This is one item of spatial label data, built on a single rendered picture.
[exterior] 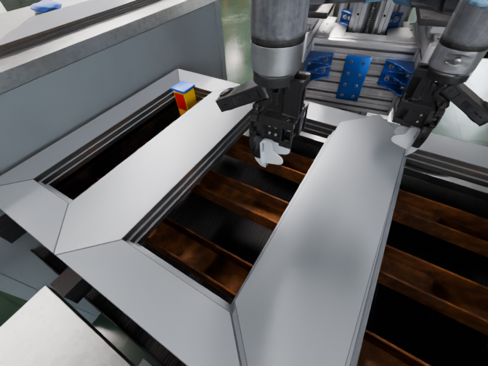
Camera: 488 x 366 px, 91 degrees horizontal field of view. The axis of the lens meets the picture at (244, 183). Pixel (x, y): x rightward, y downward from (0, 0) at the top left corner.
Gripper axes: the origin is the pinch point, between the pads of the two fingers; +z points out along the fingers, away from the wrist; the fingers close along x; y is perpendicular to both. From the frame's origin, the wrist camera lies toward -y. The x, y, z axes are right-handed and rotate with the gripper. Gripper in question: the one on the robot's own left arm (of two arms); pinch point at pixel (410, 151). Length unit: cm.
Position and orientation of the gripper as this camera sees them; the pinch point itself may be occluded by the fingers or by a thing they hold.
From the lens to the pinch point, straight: 73.2
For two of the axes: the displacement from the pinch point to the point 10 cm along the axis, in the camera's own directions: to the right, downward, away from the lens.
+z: 0.5, 6.5, 7.6
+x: -5.1, 6.7, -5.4
